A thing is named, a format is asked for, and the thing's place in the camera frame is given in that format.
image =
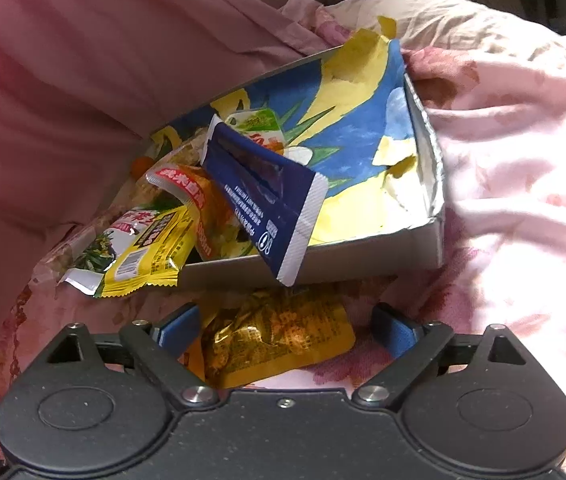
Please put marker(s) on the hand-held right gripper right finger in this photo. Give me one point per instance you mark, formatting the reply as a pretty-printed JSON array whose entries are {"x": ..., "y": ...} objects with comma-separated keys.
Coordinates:
[{"x": 392, "y": 332}]

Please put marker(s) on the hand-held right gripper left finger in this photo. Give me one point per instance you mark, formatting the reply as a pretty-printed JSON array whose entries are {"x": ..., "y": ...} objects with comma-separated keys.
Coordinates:
[{"x": 180, "y": 332}]

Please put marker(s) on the colourful cardboard tray box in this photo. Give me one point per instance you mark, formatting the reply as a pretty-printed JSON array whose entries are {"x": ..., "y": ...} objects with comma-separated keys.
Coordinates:
[{"x": 363, "y": 260}]

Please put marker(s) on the bright yellow snack packet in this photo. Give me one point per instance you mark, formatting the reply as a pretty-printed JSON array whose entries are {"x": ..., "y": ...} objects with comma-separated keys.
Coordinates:
[{"x": 148, "y": 255}]

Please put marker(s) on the crinkled golden snack packet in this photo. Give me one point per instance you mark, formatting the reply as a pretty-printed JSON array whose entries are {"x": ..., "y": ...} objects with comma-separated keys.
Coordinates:
[{"x": 273, "y": 340}]

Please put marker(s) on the green and white snack packet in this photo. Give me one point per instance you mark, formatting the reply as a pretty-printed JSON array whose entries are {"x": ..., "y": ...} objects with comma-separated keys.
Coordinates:
[{"x": 98, "y": 250}]

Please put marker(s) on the orange snack packet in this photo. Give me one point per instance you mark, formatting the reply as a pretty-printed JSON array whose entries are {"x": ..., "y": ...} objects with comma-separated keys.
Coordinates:
[{"x": 188, "y": 190}]

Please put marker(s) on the long clear snack packet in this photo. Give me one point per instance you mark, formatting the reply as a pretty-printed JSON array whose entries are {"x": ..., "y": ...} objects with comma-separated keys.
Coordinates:
[{"x": 55, "y": 257}]

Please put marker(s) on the dark blue snack packet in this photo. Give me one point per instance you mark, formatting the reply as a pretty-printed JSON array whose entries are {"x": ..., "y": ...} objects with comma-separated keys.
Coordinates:
[{"x": 263, "y": 195}]

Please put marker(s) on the small round orange snack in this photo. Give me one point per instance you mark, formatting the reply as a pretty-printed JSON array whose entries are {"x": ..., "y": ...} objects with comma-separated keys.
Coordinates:
[{"x": 142, "y": 167}]

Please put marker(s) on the small green yellow snack packet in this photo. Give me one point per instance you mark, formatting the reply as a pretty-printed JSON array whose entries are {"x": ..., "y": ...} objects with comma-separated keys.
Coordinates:
[{"x": 258, "y": 125}]

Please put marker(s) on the floral pink bed sheet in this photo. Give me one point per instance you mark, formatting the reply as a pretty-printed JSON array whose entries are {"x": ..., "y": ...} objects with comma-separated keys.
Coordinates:
[{"x": 513, "y": 160}]

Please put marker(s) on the painted blue yellow paper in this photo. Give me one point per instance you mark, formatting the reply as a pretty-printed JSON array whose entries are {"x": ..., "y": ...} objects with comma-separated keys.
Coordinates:
[{"x": 353, "y": 125}]

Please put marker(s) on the pink curtain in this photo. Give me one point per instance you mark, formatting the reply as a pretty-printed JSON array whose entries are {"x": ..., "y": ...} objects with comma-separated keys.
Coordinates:
[{"x": 63, "y": 85}]

